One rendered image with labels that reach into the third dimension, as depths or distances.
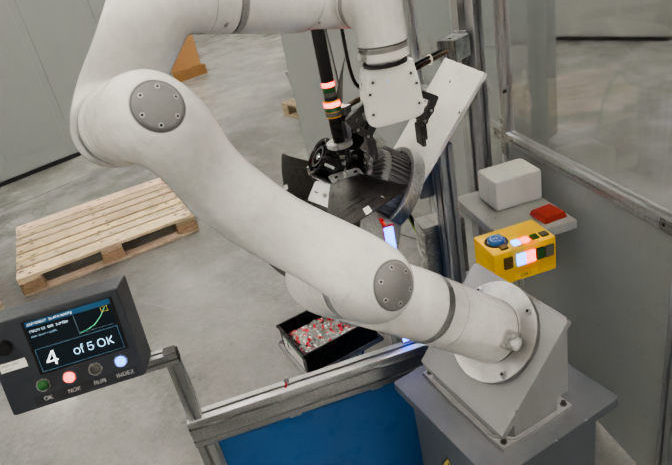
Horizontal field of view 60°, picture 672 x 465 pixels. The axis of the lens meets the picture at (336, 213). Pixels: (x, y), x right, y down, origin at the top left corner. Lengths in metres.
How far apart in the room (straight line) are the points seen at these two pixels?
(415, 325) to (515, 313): 0.24
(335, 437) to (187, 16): 1.13
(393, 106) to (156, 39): 0.42
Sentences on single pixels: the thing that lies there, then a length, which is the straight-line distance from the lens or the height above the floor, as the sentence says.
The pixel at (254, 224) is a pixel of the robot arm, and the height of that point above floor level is 1.48.
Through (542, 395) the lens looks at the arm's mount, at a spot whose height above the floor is 1.00.
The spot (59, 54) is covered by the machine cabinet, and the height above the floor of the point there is 1.09.
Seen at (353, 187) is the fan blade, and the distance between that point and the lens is 1.50.
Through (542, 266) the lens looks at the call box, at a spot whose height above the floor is 1.00.
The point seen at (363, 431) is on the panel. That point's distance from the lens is 1.60.
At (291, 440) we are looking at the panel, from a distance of 1.55.
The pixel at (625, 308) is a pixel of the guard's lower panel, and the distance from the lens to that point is 1.95.
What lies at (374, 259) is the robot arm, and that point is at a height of 1.39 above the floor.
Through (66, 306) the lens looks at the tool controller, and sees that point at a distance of 1.24.
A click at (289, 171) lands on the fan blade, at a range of 1.92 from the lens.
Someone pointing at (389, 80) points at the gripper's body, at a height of 1.56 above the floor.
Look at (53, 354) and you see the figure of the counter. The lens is 1.28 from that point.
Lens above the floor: 1.81
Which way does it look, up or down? 26 degrees down
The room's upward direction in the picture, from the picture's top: 12 degrees counter-clockwise
